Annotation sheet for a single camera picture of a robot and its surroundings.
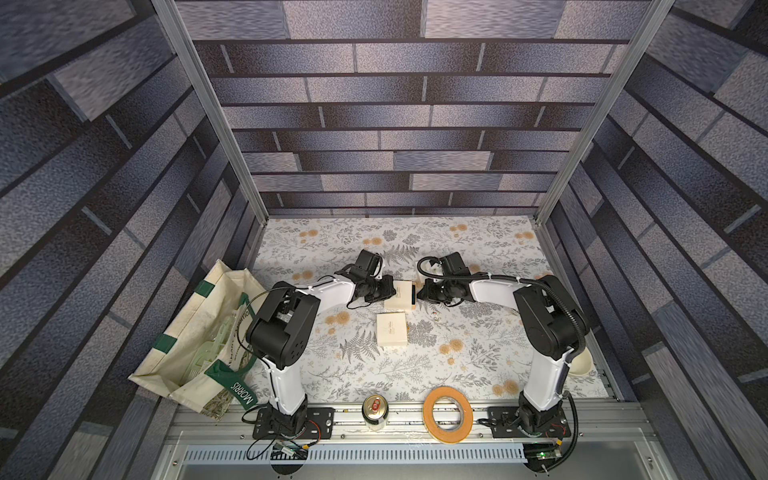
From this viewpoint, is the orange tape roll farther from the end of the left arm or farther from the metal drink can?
the end of the left arm

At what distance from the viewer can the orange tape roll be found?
72cm

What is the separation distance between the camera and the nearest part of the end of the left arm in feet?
→ 2.38

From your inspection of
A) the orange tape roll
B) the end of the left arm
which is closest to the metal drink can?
the orange tape roll

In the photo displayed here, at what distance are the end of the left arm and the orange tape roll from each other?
298 mm
